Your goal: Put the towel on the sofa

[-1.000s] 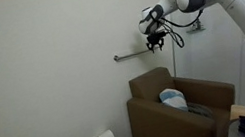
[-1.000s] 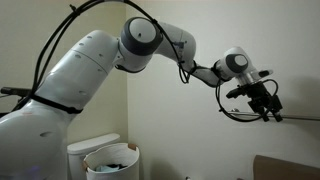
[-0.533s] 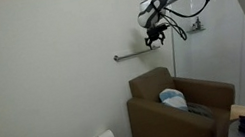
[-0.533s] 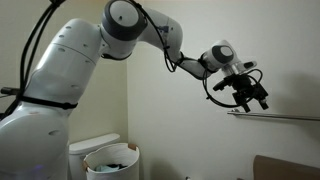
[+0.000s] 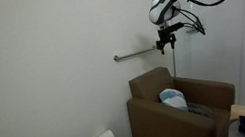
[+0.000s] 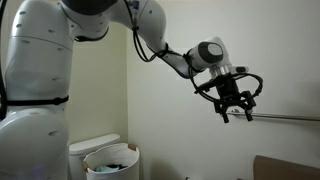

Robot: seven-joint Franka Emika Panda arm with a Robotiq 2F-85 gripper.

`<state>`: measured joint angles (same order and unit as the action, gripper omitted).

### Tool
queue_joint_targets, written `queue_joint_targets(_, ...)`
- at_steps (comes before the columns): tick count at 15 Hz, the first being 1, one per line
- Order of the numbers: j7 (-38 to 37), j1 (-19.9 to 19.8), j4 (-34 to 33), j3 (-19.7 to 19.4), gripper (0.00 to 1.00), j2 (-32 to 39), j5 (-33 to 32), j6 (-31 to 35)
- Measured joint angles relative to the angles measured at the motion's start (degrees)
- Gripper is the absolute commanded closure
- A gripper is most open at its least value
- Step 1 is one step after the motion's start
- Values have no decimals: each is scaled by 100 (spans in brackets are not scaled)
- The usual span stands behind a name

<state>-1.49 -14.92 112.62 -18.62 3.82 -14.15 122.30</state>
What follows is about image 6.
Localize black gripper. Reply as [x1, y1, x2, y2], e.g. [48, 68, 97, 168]
[213, 74, 258, 125]

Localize brown armchair sofa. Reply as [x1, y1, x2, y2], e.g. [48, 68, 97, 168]
[252, 154, 320, 180]

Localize white laundry basket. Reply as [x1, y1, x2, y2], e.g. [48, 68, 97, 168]
[82, 142, 141, 180]

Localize clothes in basket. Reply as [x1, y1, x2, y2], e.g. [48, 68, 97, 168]
[93, 162, 128, 174]

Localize white toilet tank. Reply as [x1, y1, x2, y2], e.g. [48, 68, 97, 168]
[67, 133, 121, 180]

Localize metal wall grab bar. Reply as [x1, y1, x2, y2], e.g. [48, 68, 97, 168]
[226, 111, 320, 122]

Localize black strap on robot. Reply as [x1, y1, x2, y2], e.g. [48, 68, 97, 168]
[0, 94, 70, 108]

